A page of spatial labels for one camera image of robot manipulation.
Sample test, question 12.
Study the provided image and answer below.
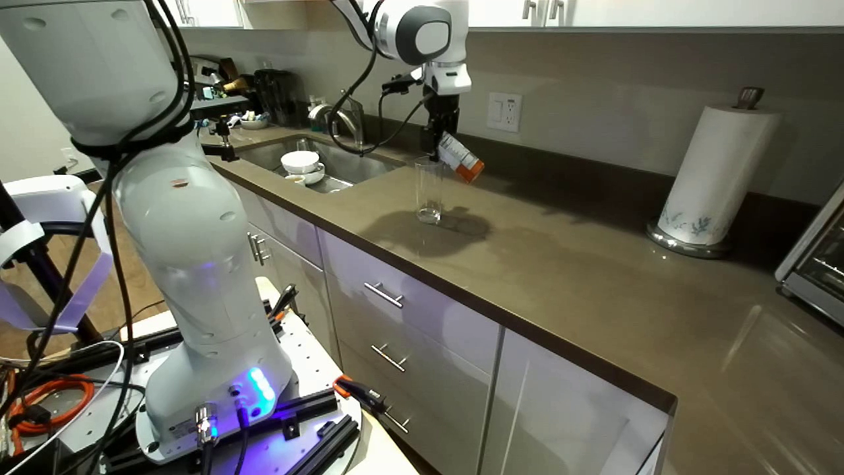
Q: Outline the silver toaster oven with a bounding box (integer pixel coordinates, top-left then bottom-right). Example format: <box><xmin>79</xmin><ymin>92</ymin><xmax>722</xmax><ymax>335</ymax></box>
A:
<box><xmin>773</xmin><ymin>183</ymin><xmax>844</xmax><ymax>330</ymax></box>

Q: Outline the silver drawer handle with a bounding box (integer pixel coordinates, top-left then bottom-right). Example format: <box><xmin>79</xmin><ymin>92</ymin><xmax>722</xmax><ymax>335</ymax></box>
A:
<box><xmin>381</xmin><ymin>403</ymin><xmax>418</xmax><ymax>438</ymax></box>
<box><xmin>366</xmin><ymin>340</ymin><xmax>414</xmax><ymax>376</ymax></box>
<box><xmin>361</xmin><ymin>278</ymin><xmax>409</xmax><ymax>312</ymax></box>

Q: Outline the long white upper cabinet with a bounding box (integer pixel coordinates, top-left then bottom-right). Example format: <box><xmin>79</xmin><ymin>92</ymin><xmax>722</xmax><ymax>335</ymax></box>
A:
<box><xmin>467</xmin><ymin>0</ymin><xmax>844</xmax><ymax>37</ymax></box>

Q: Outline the black stand leg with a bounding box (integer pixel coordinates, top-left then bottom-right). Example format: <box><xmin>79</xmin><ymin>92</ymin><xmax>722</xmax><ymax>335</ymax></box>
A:
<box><xmin>0</xmin><ymin>183</ymin><xmax>104</xmax><ymax>351</ymax></box>

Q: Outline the white curved frame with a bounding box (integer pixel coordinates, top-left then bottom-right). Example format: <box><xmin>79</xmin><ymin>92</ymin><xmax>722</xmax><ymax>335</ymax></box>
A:
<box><xmin>0</xmin><ymin>171</ymin><xmax>116</xmax><ymax>339</ymax></box>

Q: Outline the chrome sink faucet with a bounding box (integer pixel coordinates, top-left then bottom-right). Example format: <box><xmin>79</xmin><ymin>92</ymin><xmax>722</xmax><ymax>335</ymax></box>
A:
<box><xmin>303</xmin><ymin>92</ymin><xmax>370</xmax><ymax>146</ymax></box>

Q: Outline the white switch outlet plate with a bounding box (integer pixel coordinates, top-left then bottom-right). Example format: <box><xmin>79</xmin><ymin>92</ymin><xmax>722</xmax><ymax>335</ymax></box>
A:
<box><xmin>485</xmin><ymin>89</ymin><xmax>525</xmax><ymax>134</ymax></box>

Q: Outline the black orange bar clamp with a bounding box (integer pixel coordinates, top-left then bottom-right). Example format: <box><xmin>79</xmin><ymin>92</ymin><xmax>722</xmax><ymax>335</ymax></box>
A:
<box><xmin>265</xmin><ymin>279</ymin><xmax>300</xmax><ymax>328</ymax></box>
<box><xmin>331</xmin><ymin>372</ymin><xmax>391</xmax><ymax>417</ymax></box>

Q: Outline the steel kitchen sink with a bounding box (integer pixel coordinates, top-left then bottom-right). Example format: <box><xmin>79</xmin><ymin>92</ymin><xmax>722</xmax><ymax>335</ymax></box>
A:
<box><xmin>236</xmin><ymin>132</ymin><xmax>409</xmax><ymax>199</ymax></box>

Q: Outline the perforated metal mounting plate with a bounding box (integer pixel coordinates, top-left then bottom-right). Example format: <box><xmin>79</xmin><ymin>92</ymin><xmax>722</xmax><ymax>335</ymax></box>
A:
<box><xmin>129</xmin><ymin>275</ymin><xmax>366</xmax><ymax>469</ymax></box>

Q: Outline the metal paper towel holder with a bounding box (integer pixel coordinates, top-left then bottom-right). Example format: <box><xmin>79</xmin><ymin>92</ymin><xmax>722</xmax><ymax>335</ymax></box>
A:
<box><xmin>647</xmin><ymin>84</ymin><xmax>769</xmax><ymax>261</ymax></box>

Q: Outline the white sink cabinet front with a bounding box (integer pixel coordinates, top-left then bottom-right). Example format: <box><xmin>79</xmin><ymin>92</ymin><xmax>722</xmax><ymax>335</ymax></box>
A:
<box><xmin>221</xmin><ymin>174</ymin><xmax>340</xmax><ymax>355</ymax></box>

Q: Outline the white drawer front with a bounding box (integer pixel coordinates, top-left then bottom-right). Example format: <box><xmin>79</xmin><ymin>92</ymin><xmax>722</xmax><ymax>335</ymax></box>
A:
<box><xmin>339</xmin><ymin>347</ymin><xmax>497</xmax><ymax>475</ymax></box>
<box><xmin>327</xmin><ymin>287</ymin><xmax>502</xmax><ymax>452</ymax></box>
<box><xmin>318</xmin><ymin>229</ymin><xmax>506</xmax><ymax>392</ymax></box>

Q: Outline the wide white cabinet door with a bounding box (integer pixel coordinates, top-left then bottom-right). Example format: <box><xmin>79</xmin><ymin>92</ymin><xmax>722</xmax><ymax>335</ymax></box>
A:
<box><xmin>477</xmin><ymin>324</ymin><xmax>675</xmax><ymax>475</ymax></box>

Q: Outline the white bowl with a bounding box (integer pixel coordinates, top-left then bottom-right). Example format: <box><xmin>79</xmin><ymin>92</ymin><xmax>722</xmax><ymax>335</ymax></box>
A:
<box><xmin>277</xmin><ymin>149</ymin><xmax>327</xmax><ymax>191</ymax></box>

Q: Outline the black metal rail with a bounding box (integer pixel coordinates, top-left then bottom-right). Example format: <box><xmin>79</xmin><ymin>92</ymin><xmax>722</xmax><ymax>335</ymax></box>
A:
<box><xmin>0</xmin><ymin>324</ymin><xmax>183</xmax><ymax>392</ymax></box>
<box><xmin>285</xmin><ymin>410</ymin><xmax>364</xmax><ymax>475</ymax></box>

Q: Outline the white orange drink can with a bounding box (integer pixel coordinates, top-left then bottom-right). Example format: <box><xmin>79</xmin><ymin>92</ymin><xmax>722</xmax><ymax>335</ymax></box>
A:
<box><xmin>436</xmin><ymin>129</ymin><xmax>488</xmax><ymax>187</ymax></box>

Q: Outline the tall clear glass cup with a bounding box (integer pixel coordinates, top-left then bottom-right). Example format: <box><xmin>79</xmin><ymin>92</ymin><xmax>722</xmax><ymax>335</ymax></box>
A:
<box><xmin>411</xmin><ymin>157</ymin><xmax>455</xmax><ymax>228</ymax></box>

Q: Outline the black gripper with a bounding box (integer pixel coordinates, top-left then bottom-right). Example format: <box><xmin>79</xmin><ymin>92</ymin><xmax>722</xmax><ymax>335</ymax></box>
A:
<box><xmin>422</xmin><ymin>89</ymin><xmax>465</xmax><ymax>161</ymax></box>

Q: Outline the small white dish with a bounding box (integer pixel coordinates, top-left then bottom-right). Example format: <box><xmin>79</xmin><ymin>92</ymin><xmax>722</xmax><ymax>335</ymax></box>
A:
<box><xmin>236</xmin><ymin>109</ymin><xmax>275</xmax><ymax>132</ymax></box>

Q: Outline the black coffee machine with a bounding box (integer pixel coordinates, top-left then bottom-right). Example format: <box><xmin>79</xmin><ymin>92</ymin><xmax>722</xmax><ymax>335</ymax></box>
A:
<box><xmin>249</xmin><ymin>67</ymin><xmax>300</xmax><ymax>129</ymax></box>

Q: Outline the orange coiled cable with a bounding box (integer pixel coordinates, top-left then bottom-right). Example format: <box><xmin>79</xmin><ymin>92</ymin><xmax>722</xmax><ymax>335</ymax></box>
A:
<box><xmin>0</xmin><ymin>372</ymin><xmax>100</xmax><ymax>442</ymax></box>

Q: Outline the white paper towel roll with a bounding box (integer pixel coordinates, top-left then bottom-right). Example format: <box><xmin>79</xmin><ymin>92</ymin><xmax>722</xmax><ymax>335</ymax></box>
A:
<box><xmin>658</xmin><ymin>104</ymin><xmax>783</xmax><ymax>249</ymax></box>

